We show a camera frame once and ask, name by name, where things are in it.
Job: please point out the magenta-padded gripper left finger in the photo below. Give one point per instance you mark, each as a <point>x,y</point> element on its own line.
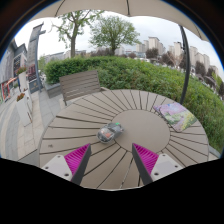
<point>68,165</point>

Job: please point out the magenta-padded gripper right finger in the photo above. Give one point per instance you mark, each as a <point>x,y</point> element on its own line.
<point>154,166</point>

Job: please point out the cherry blossom print mouse pad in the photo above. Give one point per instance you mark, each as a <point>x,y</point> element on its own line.
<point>176,115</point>

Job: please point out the white planter box with flowers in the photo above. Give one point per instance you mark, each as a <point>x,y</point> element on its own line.
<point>22,79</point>
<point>22,106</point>

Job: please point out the brown slatted wooden chair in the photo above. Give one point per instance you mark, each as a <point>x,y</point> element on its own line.
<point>80,85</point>

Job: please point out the trimmed green hedge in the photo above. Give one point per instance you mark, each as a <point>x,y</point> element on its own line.
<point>140,83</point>

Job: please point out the dark curved umbrella pole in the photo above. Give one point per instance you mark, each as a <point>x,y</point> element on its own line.
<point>185,63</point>

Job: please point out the thin-leaved tall tree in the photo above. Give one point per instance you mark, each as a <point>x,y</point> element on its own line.
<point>74,28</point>

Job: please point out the round-crowned green tree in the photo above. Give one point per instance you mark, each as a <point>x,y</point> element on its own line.
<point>114,31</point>

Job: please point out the beige patio umbrella canopy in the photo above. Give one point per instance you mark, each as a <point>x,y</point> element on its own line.
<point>126,13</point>

